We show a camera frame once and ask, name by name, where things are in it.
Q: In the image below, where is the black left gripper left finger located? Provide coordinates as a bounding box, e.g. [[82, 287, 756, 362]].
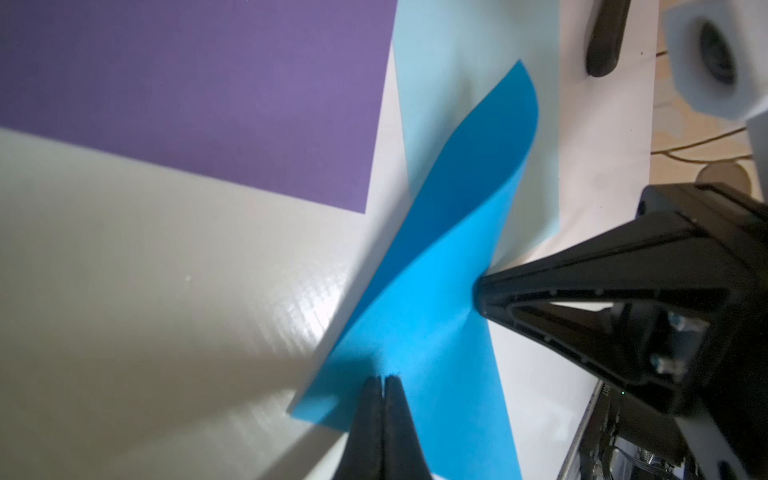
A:
[[332, 377, 384, 480]]

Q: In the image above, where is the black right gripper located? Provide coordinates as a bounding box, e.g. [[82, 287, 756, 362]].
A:
[[473, 183, 767, 479]]

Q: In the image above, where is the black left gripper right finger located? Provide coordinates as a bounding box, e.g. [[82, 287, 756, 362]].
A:
[[382, 376, 433, 480]]

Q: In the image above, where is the light blue square paper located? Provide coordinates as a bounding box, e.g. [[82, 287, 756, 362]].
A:
[[393, 1, 561, 269]]

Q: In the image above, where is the purple square paper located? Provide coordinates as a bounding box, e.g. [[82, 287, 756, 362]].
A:
[[1, 1, 396, 212]]

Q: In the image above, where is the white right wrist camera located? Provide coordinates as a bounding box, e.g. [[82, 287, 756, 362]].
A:
[[663, 0, 767, 121]]

